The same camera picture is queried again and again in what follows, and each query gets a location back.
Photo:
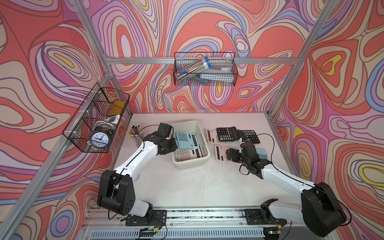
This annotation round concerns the black alarm clock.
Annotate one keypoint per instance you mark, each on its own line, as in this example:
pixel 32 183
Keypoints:
pixel 101 138

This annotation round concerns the clear pencil cup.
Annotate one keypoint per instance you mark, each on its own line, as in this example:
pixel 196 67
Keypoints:
pixel 135 132

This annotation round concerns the pencil bundle in basket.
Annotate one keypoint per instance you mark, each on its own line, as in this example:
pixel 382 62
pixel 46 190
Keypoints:
pixel 187 69

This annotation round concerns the black wire basket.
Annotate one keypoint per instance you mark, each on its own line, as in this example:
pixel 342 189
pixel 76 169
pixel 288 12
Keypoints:
pixel 217 60
pixel 103 107

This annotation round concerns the black calculator right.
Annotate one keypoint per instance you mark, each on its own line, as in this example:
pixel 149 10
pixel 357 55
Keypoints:
pixel 249 136

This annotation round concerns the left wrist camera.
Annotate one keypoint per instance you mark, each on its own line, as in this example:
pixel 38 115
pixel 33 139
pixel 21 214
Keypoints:
pixel 165 130

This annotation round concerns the black wire basket back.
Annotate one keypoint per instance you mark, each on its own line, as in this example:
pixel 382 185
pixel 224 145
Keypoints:
pixel 217 60

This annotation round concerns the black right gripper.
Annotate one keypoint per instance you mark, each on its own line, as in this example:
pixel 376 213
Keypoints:
pixel 234 156

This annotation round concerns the black calculator left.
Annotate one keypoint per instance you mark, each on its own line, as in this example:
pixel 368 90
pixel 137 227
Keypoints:
pixel 228 134

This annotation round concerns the black calculator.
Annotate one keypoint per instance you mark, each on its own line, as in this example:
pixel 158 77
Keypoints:
pixel 249 136
pixel 228 134

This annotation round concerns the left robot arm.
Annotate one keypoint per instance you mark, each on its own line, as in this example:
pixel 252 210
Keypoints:
pixel 116 189

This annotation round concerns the pink calculator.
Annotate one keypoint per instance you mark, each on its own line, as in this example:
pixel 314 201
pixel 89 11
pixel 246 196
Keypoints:
pixel 189 154
pixel 221 153
pixel 212 136

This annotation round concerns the black wire basket left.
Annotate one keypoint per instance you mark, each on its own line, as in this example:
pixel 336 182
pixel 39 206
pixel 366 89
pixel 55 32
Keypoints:
pixel 103 107

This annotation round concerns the white plastic storage box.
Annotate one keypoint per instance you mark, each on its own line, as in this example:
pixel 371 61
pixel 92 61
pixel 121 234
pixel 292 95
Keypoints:
pixel 191 127

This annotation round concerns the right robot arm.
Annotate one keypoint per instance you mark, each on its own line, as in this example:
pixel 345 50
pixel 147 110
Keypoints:
pixel 318 207

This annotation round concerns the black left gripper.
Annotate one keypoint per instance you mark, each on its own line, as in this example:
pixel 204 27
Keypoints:
pixel 173 147

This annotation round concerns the light blue calculator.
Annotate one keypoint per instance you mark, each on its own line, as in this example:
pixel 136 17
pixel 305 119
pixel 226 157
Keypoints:
pixel 187 141
pixel 262 153

